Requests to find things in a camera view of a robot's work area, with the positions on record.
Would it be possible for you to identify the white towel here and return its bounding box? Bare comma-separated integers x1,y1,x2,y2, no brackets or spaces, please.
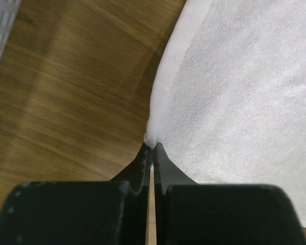
144,1,306,227

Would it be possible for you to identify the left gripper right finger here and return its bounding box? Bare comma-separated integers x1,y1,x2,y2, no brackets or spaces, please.
152,143,306,244

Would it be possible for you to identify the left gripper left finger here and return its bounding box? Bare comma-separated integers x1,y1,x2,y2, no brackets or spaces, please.
0,144,152,244

